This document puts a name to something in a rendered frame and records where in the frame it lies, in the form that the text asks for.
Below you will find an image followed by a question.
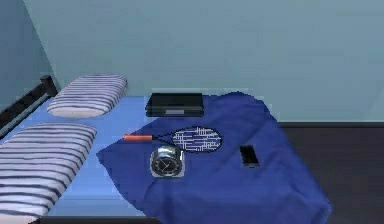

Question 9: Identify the black closed laptop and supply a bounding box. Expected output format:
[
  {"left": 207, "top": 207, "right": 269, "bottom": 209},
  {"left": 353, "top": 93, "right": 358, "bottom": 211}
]
[{"left": 145, "top": 92, "right": 205, "bottom": 118}]

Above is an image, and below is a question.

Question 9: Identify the blue bed with black frame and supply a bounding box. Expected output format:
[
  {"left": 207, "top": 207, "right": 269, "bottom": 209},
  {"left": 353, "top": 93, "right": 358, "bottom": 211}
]
[{"left": 0, "top": 75, "right": 334, "bottom": 224}]

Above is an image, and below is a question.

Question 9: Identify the black mobile phone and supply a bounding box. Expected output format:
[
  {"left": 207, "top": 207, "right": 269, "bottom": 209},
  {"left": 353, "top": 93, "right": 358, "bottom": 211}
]
[{"left": 239, "top": 144, "right": 261, "bottom": 168}]

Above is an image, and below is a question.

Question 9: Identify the striped white pillow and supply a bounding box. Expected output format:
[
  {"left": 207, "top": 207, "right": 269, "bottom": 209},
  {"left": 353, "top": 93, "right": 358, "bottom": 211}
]
[
  {"left": 46, "top": 73, "right": 129, "bottom": 119},
  {"left": 0, "top": 121, "right": 98, "bottom": 224}
]

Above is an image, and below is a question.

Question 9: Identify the silver alarm clock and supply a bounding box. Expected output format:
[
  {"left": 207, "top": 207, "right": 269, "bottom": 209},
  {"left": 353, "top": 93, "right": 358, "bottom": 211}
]
[{"left": 149, "top": 145, "right": 186, "bottom": 179}]

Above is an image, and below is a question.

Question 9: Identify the dark blue blanket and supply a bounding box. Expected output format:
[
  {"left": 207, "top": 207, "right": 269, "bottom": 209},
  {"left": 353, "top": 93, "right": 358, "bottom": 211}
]
[{"left": 95, "top": 91, "right": 334, "bottom": 224}]

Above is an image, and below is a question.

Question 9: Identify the tennis racket with orange handle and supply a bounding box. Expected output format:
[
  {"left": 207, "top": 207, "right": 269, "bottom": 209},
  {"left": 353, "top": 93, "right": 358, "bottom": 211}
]
[{"left": 123, "top": 125, "right": 224, "bottom": 154}]

